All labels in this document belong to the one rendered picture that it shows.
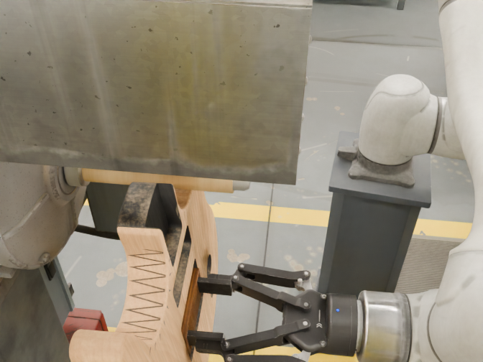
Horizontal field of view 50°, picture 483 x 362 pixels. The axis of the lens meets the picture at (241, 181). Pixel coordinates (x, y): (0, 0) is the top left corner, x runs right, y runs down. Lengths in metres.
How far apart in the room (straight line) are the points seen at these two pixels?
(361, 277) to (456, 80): 1.04
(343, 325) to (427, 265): 1.63
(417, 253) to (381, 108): 1.04
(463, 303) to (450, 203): 2.08
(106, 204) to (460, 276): 0.64
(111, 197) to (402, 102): 0.77
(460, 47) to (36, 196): 0.60
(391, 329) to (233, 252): 1.58
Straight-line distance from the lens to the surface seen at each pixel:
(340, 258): 1.67
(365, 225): 1.55
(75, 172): 0.63
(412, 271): 2.23
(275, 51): 0.34
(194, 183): 0.60
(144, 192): 0.53
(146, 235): 0.51
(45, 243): 0.66
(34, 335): 1.04
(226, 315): 1.99
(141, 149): 0.40
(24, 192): 0.60
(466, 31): 0.82
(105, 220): 1.01
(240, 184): 0.60
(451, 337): 0.54
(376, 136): 1.41
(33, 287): 1.00
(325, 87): 3.26
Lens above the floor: 1.65
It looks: 41 degrees down
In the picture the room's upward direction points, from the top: straight up
